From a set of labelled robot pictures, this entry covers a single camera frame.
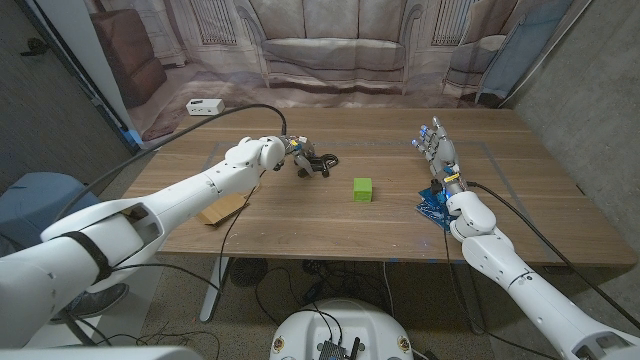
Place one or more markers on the black grip strengthener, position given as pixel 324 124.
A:
pixel 331 160

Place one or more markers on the white table leg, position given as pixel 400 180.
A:
pixel 215 290

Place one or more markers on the black round fan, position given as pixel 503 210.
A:
pixel 250 272

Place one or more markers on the blue gel bag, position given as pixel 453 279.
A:
pixel 432 210

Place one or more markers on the printed sofa room backdrop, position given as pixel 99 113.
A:
pixel 330 50

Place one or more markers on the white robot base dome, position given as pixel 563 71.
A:
pixel 340 322

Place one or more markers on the blue-grey bin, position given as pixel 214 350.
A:
pixel 30 205

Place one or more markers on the blue tape piece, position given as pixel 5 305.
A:
pixel 132 137

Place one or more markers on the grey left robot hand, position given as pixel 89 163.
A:
pixel 302 150

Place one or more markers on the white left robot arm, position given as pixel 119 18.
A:
pixel 150 220

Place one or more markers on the grey table leg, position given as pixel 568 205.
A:
pixel 469 300

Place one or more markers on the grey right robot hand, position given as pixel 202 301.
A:
pixel 442 152

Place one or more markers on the brown cardboard piece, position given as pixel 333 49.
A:
pixel 222 210

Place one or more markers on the black antenna module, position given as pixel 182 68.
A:
pixel 332 351

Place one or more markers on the green block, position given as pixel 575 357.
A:
pixel 362 190

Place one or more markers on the white power box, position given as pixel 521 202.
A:
pixel 204 106

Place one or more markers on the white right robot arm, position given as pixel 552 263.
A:
pixel 525 290

